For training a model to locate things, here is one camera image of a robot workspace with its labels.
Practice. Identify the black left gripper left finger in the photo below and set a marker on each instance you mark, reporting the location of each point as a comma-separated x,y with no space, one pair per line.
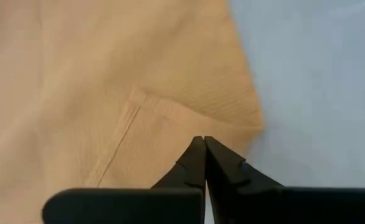
170,202

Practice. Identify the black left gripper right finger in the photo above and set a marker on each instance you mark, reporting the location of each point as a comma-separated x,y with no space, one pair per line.
248,202

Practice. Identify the orange waffle towel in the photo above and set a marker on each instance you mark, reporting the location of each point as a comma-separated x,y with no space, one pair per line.
92,93

